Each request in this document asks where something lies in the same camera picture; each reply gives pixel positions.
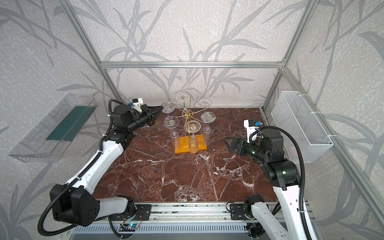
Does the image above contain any clear wine glass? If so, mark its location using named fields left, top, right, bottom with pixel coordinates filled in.
left=201, top=112, right=216, bottom=146
left=162, top=102, right=175, bottom=122
left=164, top=116, right=181, bottom=151
left=176, top=93, right=190, bottom=113
left=198, top=99, right=212, bottom=112

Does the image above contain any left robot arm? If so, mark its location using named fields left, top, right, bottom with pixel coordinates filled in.
left=39, top=102, right=163, bottom=228

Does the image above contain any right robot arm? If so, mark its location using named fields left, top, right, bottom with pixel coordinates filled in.
left=224, top=126, right=317, bottom=240

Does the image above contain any yellow wooden rack base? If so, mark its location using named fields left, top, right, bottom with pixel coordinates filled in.
left=175, top=135, right=208, bottom=154

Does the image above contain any front amber wine glass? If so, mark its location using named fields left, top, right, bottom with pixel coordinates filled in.
left=185, top=120, right=201, bottom=154

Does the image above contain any green circuit board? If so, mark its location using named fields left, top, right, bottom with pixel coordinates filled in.
left=119, top=223, right=141, bottom=232

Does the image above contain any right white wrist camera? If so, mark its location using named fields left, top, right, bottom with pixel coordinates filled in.
left=244, top=119, right=263, bottom=144

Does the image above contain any gold wire glass rack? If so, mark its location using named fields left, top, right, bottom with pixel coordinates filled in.
left=173, top=97, right=208, bottom=137

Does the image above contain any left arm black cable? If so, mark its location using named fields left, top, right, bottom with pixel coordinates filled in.
left=37, top=98, right=127, bottom=237

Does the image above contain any white wire mesh basket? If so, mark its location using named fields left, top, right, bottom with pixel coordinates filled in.
left=271, top=91, right=334, bottom=163

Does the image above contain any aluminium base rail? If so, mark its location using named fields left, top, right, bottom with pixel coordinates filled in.
left=59, top=201, right=319, bottom=234

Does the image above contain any aluminium frame crossbar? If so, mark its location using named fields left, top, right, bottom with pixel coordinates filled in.
left=99, top=61, right=283, bottom=69

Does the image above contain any clear plastic wall bin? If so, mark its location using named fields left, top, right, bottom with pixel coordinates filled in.
left=9, top=94, right=98, bottom=163

